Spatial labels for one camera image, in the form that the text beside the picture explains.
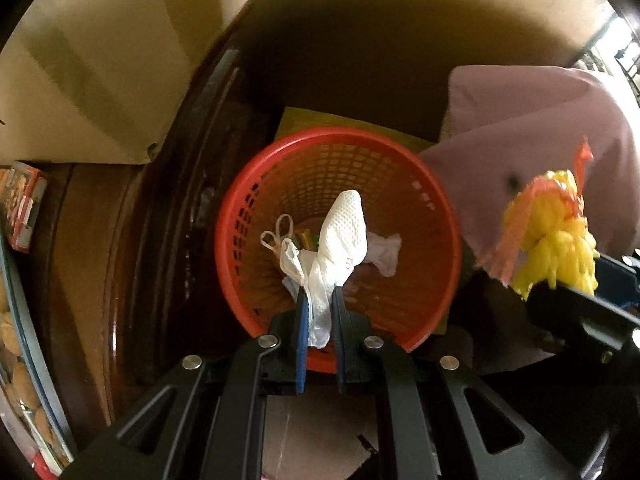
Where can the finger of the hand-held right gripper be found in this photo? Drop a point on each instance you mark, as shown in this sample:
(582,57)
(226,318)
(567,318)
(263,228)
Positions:
(617,280)
(580,320)

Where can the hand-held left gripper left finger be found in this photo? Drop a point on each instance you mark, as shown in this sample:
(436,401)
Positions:
(302,350)

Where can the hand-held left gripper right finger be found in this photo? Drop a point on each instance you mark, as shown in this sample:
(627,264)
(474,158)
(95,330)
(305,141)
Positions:
(338,350)

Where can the white tissue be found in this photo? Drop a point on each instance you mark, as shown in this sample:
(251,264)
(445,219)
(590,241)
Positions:
(345,230)

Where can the red plastic basket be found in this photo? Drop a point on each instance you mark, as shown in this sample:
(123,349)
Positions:
(325,160)

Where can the white crumpled paper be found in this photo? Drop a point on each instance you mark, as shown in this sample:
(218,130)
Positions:
(382,255)

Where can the purple printed blanket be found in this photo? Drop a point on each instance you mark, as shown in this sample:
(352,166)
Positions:
(525,120)

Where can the red printed box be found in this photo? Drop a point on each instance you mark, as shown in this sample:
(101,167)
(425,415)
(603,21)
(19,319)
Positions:
(22,200)

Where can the dark wooden bed frame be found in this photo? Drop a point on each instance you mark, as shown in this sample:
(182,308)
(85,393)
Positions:
(125,235)

